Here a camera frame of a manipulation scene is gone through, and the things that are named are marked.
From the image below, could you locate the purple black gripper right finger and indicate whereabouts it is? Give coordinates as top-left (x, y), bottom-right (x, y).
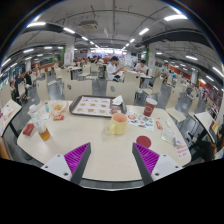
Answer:
top-left (132, 143), bottom-right (160, 185)

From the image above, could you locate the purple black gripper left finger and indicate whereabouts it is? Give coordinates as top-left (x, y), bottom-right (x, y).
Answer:
top-left (64, 143), bottom-right (91, 185)

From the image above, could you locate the clear plastic tea bottle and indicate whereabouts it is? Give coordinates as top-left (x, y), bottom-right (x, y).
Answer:
top-left (28, 104), bottom-right (50, 141)

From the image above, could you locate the dark red round coaster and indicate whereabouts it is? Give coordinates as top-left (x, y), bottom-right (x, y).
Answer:
top-left (136, 136), bottom-right (151, 148)

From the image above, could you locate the clear packet with leaflet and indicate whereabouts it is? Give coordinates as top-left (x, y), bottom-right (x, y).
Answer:
top-left (161, 129), bottom-right (176, 145)

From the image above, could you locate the small red sauce packet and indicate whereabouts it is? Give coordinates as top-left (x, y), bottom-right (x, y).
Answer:
top-left (156, 121), bottom-right (163, 130)

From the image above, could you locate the white table sign sticker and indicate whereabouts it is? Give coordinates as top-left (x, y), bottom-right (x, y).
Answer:
top-left (176, 145), bottom-right (189, 159)

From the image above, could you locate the yellow mug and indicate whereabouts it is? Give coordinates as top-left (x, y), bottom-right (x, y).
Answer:
top-left (109, 113), bottom-right (128, 135)

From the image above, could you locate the brown food tray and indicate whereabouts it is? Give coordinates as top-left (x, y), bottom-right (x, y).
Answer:
top-left (69, 95), bottom-right (127, 118)

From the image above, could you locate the clear plastic food bag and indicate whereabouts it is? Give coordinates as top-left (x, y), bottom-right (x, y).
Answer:
top-left (50, 100), bottom-right (69, 116)

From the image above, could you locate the red paper cup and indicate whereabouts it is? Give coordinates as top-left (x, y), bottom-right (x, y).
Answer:
top-left (144, 98), bottom-right (157, 117)

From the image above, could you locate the red packet on table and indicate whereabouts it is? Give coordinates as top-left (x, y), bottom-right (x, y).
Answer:
top-left (23, 123), bottom-right (34, 136)

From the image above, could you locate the white crumpled napkin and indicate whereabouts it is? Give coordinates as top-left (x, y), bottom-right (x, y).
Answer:
top-left (112, 95), bottom-right (123, 105)

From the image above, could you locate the beige chair left back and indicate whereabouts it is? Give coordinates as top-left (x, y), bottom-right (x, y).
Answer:
top-left (64, 80), bottom-right (92, 101)

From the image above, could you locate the beige chair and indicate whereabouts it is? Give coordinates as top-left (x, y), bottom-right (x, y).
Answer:
top-left (64, 80), bottom-right (92, 101)
top-left (106, 81), bottom-right (136, 105)

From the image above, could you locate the beige chair right back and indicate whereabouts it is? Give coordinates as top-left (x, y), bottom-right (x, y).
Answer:
top-left (106, 81), bottom-right (136, 105)

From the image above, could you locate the person in white shirt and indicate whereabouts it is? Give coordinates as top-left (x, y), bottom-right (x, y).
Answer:
top-left (107, 56), bottom-right (122, 82)

